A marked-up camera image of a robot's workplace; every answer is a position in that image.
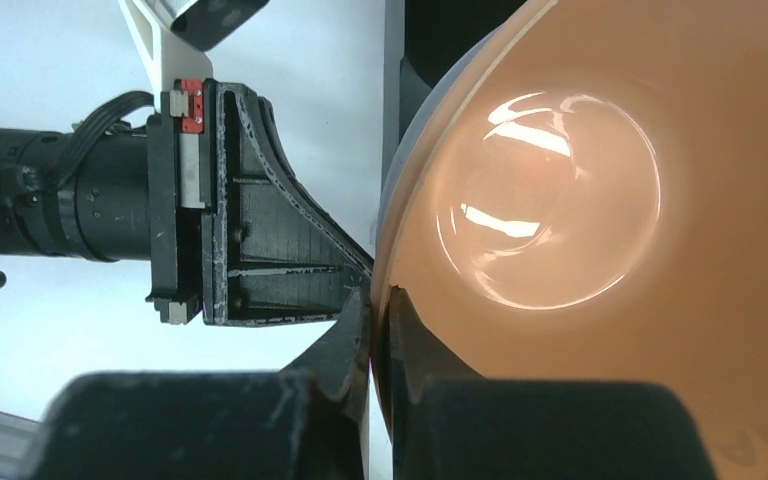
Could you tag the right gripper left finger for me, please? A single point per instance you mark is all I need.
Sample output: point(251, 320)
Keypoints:
point(308, 420)

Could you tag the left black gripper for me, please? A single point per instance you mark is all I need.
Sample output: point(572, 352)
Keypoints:
point(234, 235)

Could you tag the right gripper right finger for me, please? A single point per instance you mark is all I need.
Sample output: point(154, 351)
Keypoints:
point(446, 421)

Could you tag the orange plastic bucket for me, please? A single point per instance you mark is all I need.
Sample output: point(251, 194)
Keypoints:
point(589, 202)

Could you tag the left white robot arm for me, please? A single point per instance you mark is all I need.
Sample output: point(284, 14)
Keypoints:
point(82, 194)

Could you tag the grey storage crate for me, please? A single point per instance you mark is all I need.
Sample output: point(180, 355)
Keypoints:
point(393, 51)

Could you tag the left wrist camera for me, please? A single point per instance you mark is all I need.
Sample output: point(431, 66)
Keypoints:
point(173, 38)

